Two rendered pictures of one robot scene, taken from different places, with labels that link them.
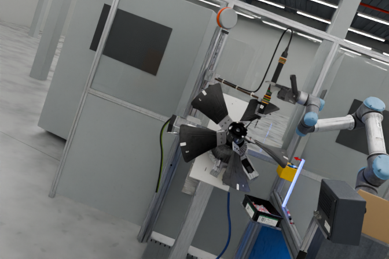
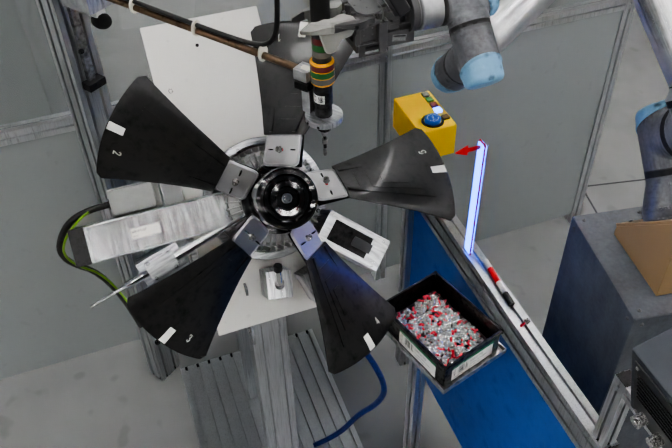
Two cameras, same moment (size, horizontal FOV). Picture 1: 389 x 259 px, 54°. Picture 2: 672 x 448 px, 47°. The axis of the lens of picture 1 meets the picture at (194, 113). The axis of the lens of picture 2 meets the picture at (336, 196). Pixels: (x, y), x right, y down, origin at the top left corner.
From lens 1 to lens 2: 1.36 m
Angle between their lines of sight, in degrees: 38
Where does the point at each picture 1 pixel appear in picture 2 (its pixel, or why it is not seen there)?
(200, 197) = (265, 328)
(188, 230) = (275, 384)
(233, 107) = (208, 56)
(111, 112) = not seen: outside the picture
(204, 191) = not seen: hidden behind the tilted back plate
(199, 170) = (233, 303)
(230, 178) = (343, 346)
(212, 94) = (144, 123)
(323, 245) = (625, 359)
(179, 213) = not seen: hidden behind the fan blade
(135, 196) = (85, 307)
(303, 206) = (461, 107)
